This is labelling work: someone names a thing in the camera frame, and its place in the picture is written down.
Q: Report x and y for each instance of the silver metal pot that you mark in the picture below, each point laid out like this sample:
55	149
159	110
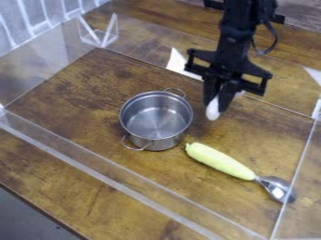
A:
155	118

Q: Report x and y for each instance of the black bar at background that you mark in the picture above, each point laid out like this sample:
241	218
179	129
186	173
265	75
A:
218	4

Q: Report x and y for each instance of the clear acrylic enclosure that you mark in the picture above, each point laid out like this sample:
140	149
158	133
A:
108	148

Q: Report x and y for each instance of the white plush mushroom brown cap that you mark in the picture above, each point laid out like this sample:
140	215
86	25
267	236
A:
211	110

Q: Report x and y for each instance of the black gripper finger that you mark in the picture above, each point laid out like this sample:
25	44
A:
211	88
226	94

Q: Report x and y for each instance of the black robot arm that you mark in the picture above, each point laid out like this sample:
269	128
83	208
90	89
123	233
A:
242	15

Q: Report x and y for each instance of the yellow handled metal spoon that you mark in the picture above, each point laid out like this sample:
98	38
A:
278	187

